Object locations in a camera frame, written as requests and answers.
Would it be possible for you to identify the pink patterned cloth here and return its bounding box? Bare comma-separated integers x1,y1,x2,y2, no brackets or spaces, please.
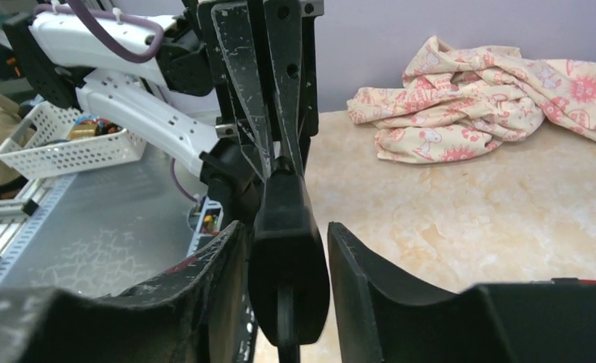
347,37,596,164

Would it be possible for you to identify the black cable lock head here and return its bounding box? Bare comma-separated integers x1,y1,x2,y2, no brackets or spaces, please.
248,157,330,362

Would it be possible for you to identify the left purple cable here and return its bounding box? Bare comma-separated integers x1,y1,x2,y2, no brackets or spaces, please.
33,0,209,204

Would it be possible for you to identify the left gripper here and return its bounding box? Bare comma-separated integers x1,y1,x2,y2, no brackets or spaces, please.
185,0,324,181

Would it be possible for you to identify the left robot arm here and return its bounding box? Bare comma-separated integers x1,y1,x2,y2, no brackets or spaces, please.
3,1,324,218

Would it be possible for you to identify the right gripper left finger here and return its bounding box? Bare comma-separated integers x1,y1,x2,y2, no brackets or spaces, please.
0,220,251,363

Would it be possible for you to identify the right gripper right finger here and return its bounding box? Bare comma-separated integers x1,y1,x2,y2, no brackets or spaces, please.
327,222,596,362

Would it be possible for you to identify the white plastic basket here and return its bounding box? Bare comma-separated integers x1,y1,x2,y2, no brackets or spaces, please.
0,101,146,180

